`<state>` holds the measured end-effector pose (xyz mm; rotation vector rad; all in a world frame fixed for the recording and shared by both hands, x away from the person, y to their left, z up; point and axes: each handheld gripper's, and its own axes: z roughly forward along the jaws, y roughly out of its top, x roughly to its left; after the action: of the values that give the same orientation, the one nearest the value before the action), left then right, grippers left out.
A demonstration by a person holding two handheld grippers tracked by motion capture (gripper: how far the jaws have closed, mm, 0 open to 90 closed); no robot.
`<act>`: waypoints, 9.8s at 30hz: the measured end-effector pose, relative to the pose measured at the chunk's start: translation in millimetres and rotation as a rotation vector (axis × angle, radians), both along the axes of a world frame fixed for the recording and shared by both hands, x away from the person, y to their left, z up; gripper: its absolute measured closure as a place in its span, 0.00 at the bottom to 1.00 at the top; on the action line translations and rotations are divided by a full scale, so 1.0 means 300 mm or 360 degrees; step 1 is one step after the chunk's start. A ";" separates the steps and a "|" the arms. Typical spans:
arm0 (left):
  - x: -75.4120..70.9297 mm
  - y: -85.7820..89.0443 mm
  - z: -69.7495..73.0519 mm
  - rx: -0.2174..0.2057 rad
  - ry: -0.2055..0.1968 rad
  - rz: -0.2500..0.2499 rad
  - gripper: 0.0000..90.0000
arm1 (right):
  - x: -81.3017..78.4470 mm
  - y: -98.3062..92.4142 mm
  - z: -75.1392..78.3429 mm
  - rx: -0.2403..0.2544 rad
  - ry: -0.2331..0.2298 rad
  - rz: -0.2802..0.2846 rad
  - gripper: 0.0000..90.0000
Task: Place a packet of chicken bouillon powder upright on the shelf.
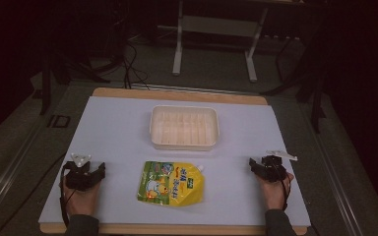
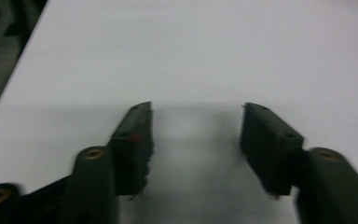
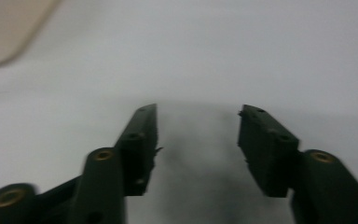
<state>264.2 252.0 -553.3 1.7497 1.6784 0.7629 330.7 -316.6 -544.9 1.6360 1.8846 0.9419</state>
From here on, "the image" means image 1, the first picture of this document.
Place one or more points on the white metal stand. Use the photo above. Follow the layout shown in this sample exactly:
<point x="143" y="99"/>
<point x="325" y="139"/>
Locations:
<point x="177" y="49"/>

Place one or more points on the black metal stand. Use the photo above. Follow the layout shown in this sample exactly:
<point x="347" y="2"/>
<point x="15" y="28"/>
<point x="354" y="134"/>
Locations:
<point x="316" y="98"/>
<point x="46" y="85"/>

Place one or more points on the power strip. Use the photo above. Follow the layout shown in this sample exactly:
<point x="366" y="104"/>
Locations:
<point x="280" y="37"/>

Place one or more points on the person's left hand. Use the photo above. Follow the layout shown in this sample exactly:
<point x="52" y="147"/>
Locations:
<point x="82" y="200"/>

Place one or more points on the white plastic basket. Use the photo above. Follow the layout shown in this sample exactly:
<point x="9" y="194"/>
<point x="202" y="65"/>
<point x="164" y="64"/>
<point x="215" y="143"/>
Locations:
<point x="183" y="128"/>

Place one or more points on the white table mat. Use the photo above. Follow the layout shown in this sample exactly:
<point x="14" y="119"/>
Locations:
<point x="118" y="131"/>

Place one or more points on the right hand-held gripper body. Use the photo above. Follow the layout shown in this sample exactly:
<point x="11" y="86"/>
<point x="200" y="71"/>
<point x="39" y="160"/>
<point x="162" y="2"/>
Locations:
<point x="273" y="168"/>

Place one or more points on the aluminium rail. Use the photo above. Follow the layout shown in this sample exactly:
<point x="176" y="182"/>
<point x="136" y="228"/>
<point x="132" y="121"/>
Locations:
<point x="338" y="183"/>
<point x="10" y="170"/>

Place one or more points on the person's right hand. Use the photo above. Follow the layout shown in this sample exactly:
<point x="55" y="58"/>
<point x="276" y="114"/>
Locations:
<point x="274" y="193"/>

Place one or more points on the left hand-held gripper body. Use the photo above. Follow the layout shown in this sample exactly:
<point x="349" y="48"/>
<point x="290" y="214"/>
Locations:
<point x="76" y="178"/>

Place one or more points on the black floor bracket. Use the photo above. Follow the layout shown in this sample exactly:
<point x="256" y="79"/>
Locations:
<point x="59" y="121"/>

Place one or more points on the yellow green spout pouch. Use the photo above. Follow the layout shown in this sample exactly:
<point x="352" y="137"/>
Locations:
<point x="170" y="185"/>

